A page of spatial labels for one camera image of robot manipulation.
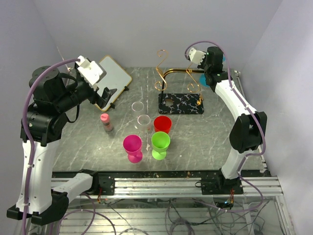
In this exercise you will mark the red plastic wine glass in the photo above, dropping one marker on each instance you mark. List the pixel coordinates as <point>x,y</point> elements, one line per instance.
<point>162,124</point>

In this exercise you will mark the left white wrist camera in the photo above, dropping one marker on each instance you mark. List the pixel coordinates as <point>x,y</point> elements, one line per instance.
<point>91,71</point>

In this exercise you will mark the aluminium mounting rail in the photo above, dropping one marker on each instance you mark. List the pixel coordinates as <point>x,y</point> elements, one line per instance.
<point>183,187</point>

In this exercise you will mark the green plastic wine glass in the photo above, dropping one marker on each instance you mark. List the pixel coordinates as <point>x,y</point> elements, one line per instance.
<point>160,143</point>

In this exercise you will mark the blue plastic wine glass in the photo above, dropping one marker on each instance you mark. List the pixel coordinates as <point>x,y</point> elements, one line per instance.
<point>202,76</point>

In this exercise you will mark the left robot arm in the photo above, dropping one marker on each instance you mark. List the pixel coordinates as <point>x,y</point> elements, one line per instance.
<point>52,94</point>

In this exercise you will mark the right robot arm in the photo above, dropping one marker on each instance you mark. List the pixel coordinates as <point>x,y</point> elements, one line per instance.
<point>248,131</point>

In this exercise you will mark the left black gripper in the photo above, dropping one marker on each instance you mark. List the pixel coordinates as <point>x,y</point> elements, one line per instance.
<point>102,100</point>

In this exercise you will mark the pink capped small bottle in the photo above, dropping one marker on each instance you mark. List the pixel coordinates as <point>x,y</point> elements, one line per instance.
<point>106,121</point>

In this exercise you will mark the clear wine glass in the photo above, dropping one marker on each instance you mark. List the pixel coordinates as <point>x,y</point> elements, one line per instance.
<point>138,108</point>
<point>143,123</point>

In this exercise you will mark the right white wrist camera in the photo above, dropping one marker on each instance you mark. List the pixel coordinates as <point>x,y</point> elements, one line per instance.
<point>195,56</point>

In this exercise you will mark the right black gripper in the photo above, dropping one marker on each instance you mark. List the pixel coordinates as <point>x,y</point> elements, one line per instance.
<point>200,65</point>

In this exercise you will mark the gold wine glass rack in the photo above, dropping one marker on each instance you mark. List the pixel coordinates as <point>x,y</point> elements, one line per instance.
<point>183,103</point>

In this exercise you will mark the magenta plastic wine glass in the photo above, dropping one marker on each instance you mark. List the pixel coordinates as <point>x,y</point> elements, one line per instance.
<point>133,146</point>

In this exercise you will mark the gold framed whiteboard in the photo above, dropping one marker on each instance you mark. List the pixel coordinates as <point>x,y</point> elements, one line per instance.
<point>113,84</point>

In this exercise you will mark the rear clear wine glass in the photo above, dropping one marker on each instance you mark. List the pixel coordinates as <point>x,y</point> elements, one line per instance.
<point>138,108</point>

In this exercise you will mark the front clear wine glass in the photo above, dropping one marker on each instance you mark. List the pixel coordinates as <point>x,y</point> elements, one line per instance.
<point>143,123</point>

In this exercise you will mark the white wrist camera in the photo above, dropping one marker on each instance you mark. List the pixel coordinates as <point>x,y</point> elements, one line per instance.
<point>91,71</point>
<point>195,56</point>

